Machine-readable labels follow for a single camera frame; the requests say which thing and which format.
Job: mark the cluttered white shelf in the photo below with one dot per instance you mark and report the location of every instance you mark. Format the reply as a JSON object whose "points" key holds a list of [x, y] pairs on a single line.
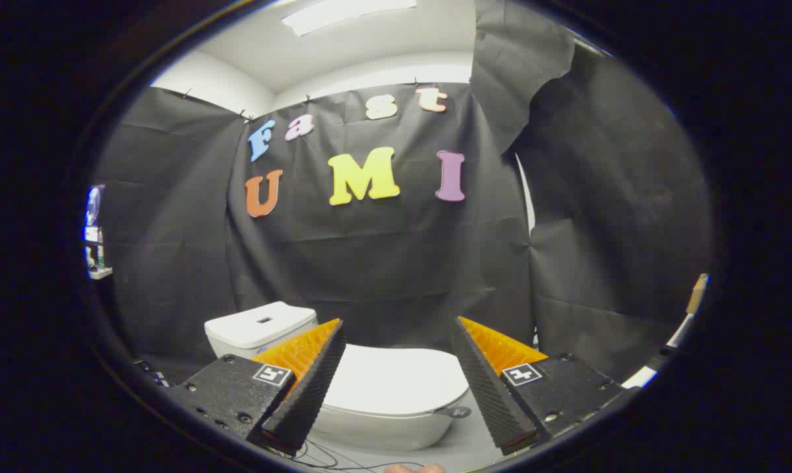
{"points": [[95, 236]]}

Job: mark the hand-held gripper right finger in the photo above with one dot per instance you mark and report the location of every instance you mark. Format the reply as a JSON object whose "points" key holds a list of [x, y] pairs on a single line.
{"points": [[494, 394]]}

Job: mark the wooden block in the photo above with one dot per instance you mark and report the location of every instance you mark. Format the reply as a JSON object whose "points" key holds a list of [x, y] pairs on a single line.
{"points": [[697, 294]]}

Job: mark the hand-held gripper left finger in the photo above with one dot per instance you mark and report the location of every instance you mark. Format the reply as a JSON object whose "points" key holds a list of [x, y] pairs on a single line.
{"points": [[307, 394]]}

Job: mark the ceiling light panel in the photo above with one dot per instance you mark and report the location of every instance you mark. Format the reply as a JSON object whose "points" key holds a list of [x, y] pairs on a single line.
{"points": [[343, 13]]}

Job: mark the white panel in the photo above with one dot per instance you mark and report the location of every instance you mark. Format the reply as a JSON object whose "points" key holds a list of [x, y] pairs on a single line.
{"points": [[640, 376]]}

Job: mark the white toilet lid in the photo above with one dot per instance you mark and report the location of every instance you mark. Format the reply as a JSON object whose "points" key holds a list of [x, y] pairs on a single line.
{"points": [[396, 381]]}

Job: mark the white toilet bowl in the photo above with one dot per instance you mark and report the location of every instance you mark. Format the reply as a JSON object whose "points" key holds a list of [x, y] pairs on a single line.
{"points": [[383, 432]]}

